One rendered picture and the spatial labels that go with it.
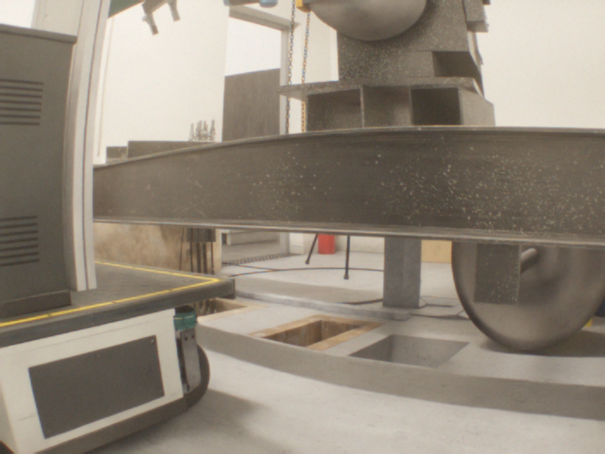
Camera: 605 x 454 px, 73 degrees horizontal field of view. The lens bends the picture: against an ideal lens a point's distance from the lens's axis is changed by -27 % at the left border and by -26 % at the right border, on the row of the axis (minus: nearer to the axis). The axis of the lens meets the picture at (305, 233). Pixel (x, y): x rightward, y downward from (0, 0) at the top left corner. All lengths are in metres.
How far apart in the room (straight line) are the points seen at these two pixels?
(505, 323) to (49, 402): 1.35
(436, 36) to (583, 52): 2.41
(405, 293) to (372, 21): 1.26
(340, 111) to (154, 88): 1.66
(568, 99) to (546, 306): 2.54
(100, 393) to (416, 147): 0.89
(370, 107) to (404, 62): 0.21
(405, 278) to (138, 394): 1.61
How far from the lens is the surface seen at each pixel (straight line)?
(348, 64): 1.80
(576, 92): 3.93
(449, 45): 1.73
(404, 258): 2.34
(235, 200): 1.57
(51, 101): 0.93
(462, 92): 1.65
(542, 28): 4.11
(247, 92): 8.94
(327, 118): 1.93
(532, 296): 1.61
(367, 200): 1.29
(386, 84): 1.74
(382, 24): 1.67
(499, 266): 1.15
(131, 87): 3.25
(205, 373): 1.28
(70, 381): 0.89
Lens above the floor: 0.52
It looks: 5 degrees down
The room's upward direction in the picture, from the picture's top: 1 degrees counter-clockwise
